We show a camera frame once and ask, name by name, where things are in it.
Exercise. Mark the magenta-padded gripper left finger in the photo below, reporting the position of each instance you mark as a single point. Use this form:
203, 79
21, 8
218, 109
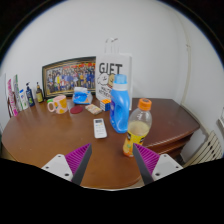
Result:
63, 166

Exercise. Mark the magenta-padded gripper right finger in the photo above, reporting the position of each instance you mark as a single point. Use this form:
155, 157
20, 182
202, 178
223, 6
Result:
161, 166

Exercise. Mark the orange-capped clear drink bottle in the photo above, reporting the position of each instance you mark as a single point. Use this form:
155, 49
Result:
137, 130

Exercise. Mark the white radiator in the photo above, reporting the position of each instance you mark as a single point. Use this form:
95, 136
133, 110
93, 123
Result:
208, 150

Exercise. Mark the white remote control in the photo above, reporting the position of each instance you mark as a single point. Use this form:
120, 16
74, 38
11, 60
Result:
99, 128

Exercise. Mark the flat round red coaster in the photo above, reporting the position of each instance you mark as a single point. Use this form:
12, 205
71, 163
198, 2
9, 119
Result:
76, 109

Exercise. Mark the pink patterned mug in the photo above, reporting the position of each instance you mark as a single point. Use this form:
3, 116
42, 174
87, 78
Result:
60, 104

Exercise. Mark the small floral patterned packet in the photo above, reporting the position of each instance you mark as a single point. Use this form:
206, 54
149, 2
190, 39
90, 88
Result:
93, 109

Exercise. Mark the blue detergent bottle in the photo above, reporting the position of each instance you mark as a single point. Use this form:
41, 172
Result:
119, 110

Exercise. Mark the blue tissue pack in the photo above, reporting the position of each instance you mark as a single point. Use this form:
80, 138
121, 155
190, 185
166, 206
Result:
81, 97

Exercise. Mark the colourful puzzle cube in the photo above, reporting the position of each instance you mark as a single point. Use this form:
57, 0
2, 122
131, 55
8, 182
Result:
105, 104

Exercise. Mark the dark blue pump bottle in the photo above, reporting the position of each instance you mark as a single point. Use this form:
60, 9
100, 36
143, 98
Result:
30, 97

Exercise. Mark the white squeeze tube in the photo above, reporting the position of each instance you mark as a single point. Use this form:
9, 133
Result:
23, 100

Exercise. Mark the framed group picture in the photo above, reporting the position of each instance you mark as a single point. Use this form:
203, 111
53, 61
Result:
68, 77

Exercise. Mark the green and white tube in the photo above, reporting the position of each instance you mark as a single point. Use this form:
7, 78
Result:
16, 90

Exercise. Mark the white printed gift bag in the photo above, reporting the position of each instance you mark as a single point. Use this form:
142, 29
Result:
111, 66

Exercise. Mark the white wall pipe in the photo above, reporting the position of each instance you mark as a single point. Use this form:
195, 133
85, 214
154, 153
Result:
187, 60

